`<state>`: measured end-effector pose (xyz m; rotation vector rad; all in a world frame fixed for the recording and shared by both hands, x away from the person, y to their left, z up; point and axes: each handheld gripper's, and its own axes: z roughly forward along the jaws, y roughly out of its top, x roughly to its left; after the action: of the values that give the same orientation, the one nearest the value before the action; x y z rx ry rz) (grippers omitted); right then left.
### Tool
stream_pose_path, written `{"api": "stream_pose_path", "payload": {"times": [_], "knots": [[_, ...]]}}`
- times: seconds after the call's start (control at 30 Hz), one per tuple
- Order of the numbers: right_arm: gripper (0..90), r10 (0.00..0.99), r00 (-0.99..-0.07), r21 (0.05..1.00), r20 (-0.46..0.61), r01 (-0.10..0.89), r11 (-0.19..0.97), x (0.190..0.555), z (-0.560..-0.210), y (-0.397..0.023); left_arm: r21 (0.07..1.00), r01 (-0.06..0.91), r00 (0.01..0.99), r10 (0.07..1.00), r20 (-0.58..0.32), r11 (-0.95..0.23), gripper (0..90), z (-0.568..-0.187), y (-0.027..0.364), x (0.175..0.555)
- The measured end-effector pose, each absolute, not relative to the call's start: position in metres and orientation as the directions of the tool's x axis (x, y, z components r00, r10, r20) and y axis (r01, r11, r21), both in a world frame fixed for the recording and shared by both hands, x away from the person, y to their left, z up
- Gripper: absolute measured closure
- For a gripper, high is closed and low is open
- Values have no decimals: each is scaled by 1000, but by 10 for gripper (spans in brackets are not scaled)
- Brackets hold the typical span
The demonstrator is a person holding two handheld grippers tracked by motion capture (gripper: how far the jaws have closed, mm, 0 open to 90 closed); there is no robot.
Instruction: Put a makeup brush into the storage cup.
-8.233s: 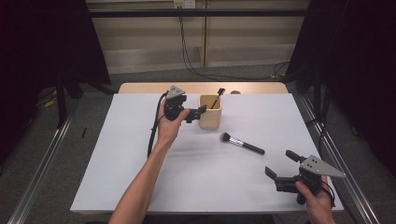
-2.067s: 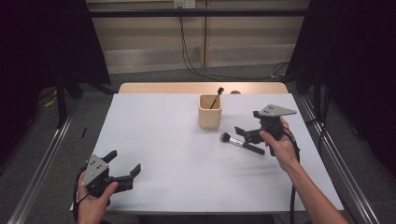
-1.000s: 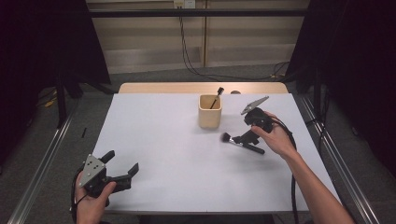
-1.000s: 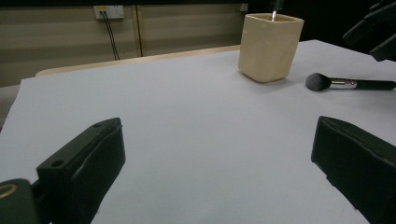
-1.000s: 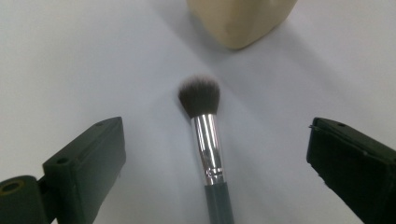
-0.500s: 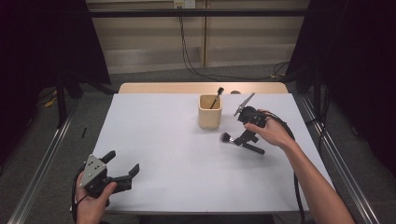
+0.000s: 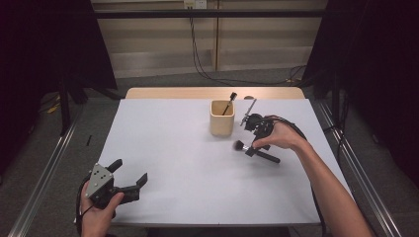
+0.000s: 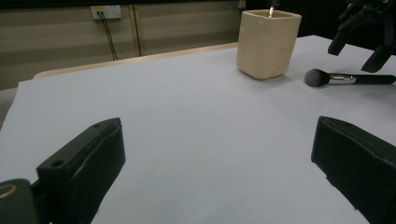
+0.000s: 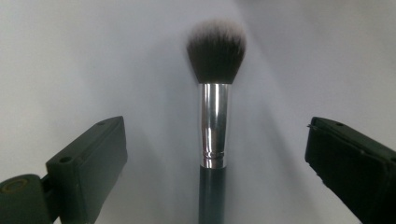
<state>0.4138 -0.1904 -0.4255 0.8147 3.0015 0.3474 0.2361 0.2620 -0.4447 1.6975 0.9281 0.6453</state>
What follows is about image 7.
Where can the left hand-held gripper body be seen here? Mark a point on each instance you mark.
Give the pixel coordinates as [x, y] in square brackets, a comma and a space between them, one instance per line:
[99, 181]

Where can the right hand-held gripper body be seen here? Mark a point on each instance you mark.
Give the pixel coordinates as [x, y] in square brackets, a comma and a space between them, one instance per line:
[260, 125]

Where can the large black makeup brush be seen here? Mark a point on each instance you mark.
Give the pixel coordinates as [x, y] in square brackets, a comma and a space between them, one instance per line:
[268, 157]

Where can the thin black eyebrow brush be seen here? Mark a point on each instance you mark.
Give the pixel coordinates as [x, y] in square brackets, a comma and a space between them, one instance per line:
[228, 107]

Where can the beige square cup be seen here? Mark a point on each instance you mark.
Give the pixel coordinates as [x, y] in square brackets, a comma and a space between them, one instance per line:
[222, 126]

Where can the person's right hand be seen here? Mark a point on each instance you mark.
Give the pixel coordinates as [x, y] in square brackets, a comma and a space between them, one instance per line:
[285, 136]

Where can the person's left hand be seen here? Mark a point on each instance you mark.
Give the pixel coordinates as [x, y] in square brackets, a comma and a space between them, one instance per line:
[97, 220]

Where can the white table cover sheet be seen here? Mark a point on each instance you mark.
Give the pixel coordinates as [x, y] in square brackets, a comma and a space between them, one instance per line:
[171, 164]

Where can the small black stick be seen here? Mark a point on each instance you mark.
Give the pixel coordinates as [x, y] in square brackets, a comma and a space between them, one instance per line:
[89, 140]

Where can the black metal stand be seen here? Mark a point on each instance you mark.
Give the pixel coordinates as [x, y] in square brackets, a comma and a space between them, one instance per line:
[65, 105]

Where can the wooden table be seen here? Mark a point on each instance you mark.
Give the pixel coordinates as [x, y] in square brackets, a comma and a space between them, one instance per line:
[181, 93]

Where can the black horizontal bar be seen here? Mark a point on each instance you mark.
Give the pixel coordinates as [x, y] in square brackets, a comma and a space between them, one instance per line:
[197, 14]

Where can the black curtain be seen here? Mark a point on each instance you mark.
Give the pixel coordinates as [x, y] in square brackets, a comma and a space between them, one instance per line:
[42, 49]
[378, 65]

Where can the metal floor rail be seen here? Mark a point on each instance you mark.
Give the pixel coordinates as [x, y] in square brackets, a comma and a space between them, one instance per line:
[362, 177]
[42, 177]

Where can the white wall socket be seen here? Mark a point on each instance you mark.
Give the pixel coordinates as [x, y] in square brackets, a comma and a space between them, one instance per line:
[196, 4]

